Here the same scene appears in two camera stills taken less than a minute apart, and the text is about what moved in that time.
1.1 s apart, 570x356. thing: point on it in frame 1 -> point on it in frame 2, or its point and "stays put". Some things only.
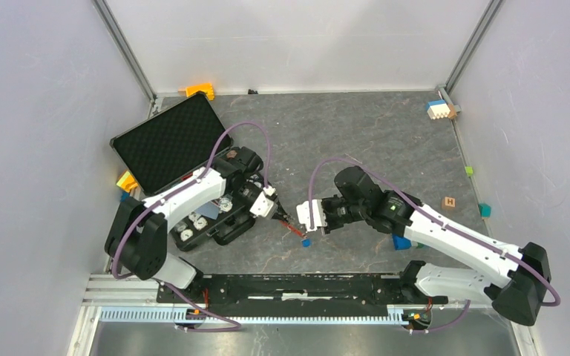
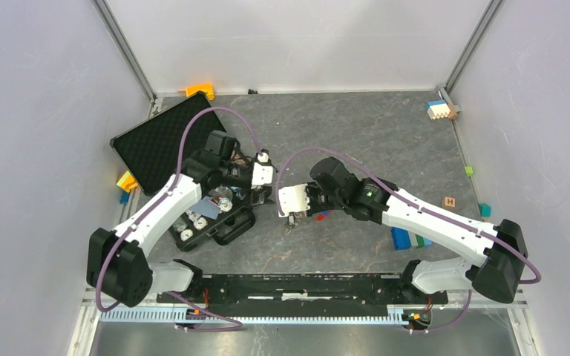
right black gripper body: x=338 y=212 -> x=318 y=199
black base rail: x=296 y=291 stays put
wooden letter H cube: x=448 y=202 stays put
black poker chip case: x=187 y=137 stays put
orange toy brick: x=206 y=88 stays put
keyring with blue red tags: x=306 y=242 -> x=294 y=217
